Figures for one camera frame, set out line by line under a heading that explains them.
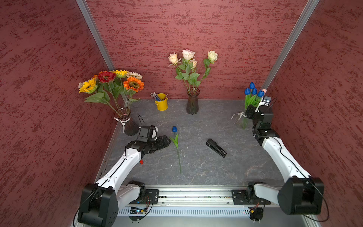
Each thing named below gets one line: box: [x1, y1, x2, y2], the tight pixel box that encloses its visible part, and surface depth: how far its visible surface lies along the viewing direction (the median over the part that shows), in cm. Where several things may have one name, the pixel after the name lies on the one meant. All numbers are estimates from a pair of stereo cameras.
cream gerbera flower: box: [125, 71, 143, 80], surface depth 80 cm
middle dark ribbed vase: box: [186, 87, 201, 115], surface depth 106 cm
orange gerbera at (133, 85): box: [123, 76, 145, 109], surface depth 72 cm
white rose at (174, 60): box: [167, 52, 191, 92], surface depth 88 cm
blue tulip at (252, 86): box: [249, 81, 256, 106], surface depth 89 cm
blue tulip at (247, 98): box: [244, 87, 251, 110], surface depth 91 cm
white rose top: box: [181, 49, 196, 92], surface depth 85 cm
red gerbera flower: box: [97, 70, 123, 112], surface depth 75 cm
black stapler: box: [206, 138, 228, 158], surface depth 91 cm
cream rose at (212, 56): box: [195, 50, 219, 92], surface depth 92 cm
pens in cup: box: [150, 91, 162, 102], surface depth 105 cm
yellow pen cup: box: [155, 93, 169, 112], surface depth 112 cm
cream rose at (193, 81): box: [188, 59, 201, 92], surface depth 95 cm
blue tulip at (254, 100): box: [251, 87, 259, 107], surface depth 89 cm
